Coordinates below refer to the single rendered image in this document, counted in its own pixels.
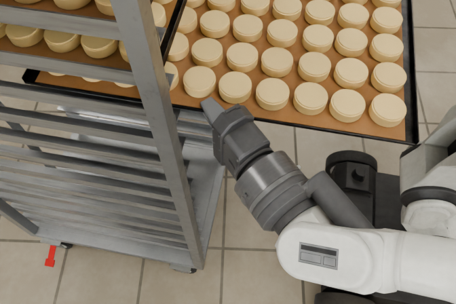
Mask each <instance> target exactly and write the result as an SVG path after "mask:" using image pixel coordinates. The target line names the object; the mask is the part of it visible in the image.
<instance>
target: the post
mask: <svg viewBox="0 0 456 304"><path fill-rule="evenodd" d="M110 2H111V6H112V8H113V13H114V15H115V19H116V21H117V25H118V28H119V32H120V34H121V38H122V41H123V44H124V47H125V49H126V53H127V56H128V60H129V62H130V66H131V69H132V72H133V75H134V78H135V82H136V85H137V88H138V91H139V94H140V98H141V100H142V104H143V107H144V110H145V113H146V116H147V119H148V122H149V126H150V129H151V132H152V135H153V139H154V141H155V145H156V147H157V152H158V154H159V158H160V160H161V164H162V167H163V169H164V173H165V175H166V180H167V182H168V186H169V188H170V192H171V195H172V199H173V201H174V205H175V208H176V211H177V214H178V217H179V221H180V224H181V227H182V229H183V233H184V236H185V239H186V242H187V245H188V249H189V252H190V255H191V258H192V261H193V265H194V267H195V269H200V270H203V268H204V263H205V261H204V256H203V252H202V245H201V242H200V236H199V232H198V228H197V223H196V219H195V213H194V209H193V203H192V199H191V194H190V190H189V183H188V180H187V174H186V170H185V165H184V161H183V154H182V151H181V145H180V141H179V138H178V132H177V128H176V122H175V118H174V112H173V108H172V103H171V99H170V93H169V89H168V83H167V79H166V74H165V70H164V64H163V60H162V54H161V50H160V47H159V41H158V37H157V31H156V27H155V21H154V18H153V12H152V8H151V2H150V0H110Z"/></svg>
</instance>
